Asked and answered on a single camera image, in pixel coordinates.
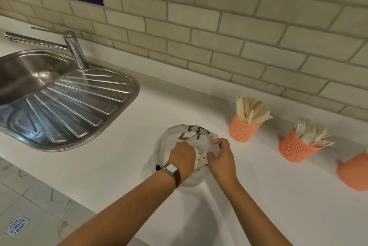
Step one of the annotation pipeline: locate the person's right hand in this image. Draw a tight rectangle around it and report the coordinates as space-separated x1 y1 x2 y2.
207 138 239 187

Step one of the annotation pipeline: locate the person's left hand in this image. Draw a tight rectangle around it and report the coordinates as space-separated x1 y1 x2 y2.
168 141 197 182

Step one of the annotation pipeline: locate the translucent black print plastic bag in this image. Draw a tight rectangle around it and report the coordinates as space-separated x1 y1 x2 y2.
142 124 220 186

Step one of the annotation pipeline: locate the orange mesh plastic cup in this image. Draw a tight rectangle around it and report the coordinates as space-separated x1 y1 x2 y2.
278 129 325 164
336 152 368 192
228 113 263 143

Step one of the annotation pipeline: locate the person's left forearm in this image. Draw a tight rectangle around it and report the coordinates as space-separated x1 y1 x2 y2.
57 172 176 246

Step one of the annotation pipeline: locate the person's right forearm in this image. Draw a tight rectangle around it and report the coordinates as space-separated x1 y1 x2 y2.
221 179 294 246

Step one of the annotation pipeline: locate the stainless steel sink drainboard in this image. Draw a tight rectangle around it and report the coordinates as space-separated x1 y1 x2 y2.
0 49 141 152

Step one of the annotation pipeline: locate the chrome faucet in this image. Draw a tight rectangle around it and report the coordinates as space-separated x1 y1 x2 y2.
4 30 90 70

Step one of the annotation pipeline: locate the metal floor drain grate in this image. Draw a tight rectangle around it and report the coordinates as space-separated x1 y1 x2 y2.
3 215 31 239

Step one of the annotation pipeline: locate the brown strap wristwatch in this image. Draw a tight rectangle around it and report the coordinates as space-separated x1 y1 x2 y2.
156 163 182 188

